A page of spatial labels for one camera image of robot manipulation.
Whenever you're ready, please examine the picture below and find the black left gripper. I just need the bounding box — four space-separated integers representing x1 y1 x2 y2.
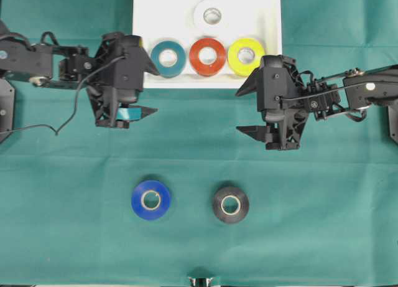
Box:
86 33 160 128

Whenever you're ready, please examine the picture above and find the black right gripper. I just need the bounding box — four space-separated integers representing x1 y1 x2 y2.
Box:
235 56 308 150

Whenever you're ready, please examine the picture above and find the green tape roll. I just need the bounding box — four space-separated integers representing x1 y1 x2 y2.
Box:
150 40 187 78

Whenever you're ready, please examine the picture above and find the yellow tape roll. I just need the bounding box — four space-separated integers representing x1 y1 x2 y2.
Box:
228 38 265 77

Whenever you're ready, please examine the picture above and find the red tape roll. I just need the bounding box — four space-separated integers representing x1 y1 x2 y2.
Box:
189 38 226 77

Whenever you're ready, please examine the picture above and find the white tape roll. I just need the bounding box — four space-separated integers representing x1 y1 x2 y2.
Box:
192 0 228 36

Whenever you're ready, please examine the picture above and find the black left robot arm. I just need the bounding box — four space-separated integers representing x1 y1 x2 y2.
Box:
1 24 160 128

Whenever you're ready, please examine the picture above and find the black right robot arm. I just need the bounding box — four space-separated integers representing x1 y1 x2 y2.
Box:
236 55 397 151

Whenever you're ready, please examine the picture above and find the white plastic case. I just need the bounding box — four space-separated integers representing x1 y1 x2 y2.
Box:
132 0 283 89

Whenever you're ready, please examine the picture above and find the black tape roll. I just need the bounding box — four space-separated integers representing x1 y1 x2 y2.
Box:
212 186 249 224

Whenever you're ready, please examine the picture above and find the blue tape roll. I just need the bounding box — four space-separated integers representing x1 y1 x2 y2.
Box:
131 180 172 221

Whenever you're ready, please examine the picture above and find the green table cloth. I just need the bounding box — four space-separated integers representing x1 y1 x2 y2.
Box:
0 0 398 286

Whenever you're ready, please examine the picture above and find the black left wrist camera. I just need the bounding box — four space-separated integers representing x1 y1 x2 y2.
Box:
102 32 146 92

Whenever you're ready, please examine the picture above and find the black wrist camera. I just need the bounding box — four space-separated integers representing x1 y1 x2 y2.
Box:
257 55 284 112
102 32 146 92

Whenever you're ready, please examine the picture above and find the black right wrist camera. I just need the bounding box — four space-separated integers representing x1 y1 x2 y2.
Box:
257 55 284 112

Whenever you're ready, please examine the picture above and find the black left camera cable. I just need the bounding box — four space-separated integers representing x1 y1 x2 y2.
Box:
0 52 128 136

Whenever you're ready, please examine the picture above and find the black camera cable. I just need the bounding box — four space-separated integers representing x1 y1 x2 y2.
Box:
0 52 128 136
276 75 374 101

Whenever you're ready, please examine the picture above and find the black right camera cable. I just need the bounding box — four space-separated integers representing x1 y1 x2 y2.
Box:
276 75 374 101

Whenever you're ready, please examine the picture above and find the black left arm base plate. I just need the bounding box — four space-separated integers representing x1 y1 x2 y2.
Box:
0 79 16 143

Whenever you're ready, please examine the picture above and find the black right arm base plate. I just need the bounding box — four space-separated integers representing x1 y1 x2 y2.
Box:
387 104 398 144

